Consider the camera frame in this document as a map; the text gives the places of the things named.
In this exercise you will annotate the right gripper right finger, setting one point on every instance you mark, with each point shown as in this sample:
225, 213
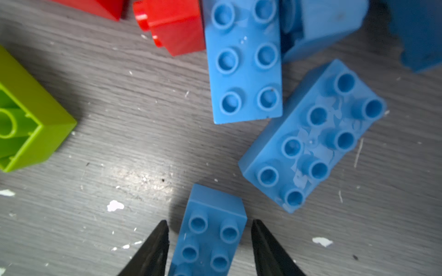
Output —
271, 259

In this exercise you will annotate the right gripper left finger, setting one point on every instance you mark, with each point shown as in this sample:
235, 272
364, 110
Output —
150, 260

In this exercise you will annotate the blue lego long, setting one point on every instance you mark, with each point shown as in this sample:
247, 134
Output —
244, 59

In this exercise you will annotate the red lego upright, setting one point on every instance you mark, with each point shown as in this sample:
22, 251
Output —
176, 25

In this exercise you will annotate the red lego flat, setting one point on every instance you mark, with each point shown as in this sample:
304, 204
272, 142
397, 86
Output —
109, 9

